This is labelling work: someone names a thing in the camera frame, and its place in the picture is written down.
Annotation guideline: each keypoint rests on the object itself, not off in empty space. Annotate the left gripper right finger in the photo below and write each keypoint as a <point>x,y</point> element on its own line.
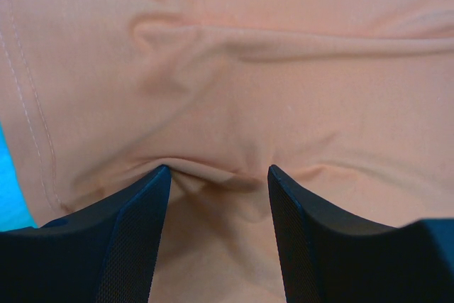
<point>328,254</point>

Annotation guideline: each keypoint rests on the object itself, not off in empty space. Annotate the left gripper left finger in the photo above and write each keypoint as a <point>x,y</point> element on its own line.
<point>105,252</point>

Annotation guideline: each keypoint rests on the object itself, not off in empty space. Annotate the orange t shirt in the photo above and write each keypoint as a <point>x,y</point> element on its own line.
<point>352,98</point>

